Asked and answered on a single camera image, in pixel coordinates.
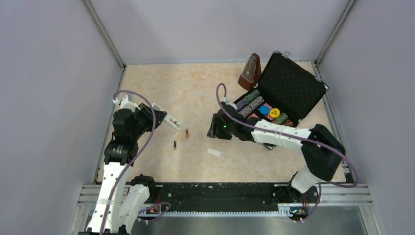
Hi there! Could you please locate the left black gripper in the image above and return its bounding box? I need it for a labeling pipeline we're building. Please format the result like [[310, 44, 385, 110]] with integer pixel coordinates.
[[130, 102, 167, 140]]

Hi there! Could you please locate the white battery cover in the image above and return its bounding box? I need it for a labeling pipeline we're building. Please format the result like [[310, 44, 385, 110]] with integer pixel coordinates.
[[207, 148, 221, 157]]

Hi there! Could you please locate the white remote control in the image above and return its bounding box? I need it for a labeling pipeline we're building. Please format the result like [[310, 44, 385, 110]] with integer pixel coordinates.
[[152, 103, 182, 131]]

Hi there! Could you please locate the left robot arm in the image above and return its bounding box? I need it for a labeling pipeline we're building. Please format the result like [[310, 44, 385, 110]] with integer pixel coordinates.
[[82, 103, 167, 235]]

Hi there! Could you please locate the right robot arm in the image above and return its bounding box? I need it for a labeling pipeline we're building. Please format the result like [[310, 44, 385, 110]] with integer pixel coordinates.
[[207, 111, 345, 202]]

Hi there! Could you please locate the blue poker chip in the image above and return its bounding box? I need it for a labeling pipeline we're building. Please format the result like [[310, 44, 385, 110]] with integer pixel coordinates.
[[259, 105, 271, 115]]

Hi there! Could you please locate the yellow poker chip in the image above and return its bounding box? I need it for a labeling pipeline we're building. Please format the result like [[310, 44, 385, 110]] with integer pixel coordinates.
[[269, 108, 281, 118]]

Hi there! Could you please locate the brown wooden metronome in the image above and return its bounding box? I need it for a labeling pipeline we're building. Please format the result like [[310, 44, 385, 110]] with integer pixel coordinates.
[[238, 53, 262, 91]]

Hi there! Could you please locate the black poker chip case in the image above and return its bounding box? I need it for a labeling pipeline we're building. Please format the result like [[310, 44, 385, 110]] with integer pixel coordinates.
[[223, 51, 328, 128]]

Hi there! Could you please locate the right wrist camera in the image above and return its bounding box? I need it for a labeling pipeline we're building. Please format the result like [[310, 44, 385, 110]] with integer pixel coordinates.
[[221, 100, 237, 112]]

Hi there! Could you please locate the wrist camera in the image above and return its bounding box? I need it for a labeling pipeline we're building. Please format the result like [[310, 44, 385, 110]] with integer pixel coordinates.
[[221, 100, 237, 112], [113, 94, 140, 112]]

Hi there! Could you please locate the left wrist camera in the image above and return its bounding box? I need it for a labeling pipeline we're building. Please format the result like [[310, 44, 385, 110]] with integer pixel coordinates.
[[113, 94, 140, 112]]

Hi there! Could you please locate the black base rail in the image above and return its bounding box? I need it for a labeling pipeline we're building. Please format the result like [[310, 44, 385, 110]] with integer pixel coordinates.
[[128, 175, 321, 216]]

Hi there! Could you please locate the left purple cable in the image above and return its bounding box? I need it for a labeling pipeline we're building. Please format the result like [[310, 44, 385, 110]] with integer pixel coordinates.
[[98, 90, 157, 235]]

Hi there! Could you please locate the purple cable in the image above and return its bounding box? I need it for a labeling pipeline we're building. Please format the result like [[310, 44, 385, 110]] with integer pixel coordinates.
[[98, 90, 157, 235], [216, 83, 360, 189]]

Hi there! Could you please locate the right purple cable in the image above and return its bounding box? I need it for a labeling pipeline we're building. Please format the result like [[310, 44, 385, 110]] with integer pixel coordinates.
[[216, 83, 360, 189]]

